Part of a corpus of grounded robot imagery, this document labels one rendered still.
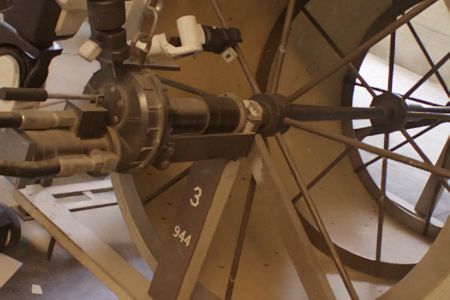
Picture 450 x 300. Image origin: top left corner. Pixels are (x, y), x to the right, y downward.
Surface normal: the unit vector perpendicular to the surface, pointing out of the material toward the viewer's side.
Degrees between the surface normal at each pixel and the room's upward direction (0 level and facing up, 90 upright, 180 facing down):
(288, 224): 90
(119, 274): 0
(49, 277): 0
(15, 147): 90
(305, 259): 90
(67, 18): 101
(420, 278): 90
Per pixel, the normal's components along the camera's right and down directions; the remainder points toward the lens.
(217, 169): -0.63, 0.04
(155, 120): 0.77, 0.11
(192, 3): 0.61, 0.63
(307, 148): 0.74, -0.25
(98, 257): 0.32, -0.89
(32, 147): 0.70, 0.44
